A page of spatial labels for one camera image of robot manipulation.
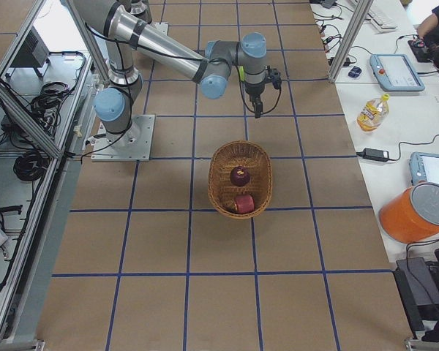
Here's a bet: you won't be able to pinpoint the orange bucket with grey lid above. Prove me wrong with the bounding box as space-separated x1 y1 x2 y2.
378 182 439 244

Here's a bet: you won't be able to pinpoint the grey control box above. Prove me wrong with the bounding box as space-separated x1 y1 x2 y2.
10 26 50 78

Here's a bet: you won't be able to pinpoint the aluminium frame post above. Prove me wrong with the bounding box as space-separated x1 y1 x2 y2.
328 0 373 83

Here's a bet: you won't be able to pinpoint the black power adapter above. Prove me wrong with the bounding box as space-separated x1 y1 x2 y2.
356 148 389 162

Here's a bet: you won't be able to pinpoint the white keyboard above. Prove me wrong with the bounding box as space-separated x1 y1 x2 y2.
367 1 398 32

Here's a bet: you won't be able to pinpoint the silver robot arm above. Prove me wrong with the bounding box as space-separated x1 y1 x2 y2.
74 1 282 118
120 0 152 24

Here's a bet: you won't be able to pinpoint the dark red apple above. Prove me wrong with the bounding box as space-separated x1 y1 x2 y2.
230 166 251 187

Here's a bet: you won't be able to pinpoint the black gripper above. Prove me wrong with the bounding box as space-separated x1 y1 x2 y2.
244 66 282 118

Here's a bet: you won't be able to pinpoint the blue teach pendant far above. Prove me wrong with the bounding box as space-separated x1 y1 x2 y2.
369 54 425 92

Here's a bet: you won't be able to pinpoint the blue computer mouse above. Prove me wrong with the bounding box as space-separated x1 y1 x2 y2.
348 66 362 78

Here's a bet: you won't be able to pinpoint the blue teach pendant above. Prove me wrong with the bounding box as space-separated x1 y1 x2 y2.
369 54 425 92
409 152 439 184

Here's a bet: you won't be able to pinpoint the black box on table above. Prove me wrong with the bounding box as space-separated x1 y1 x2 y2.
393 257 439 333

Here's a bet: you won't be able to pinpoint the yellow juice bottle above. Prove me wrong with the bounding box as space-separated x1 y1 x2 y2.
356 93 390 132

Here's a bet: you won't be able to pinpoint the brown wicker basket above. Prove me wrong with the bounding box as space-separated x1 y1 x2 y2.
208 140 272 219

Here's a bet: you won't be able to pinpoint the coiled black cables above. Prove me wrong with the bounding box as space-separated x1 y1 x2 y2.
13 150 45 182

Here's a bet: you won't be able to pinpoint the blue teach pendant near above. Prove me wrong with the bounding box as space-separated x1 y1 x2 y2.
409 152 439 184

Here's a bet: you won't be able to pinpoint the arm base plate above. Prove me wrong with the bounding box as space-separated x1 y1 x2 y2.
151 22 169 35
90 115 156 162

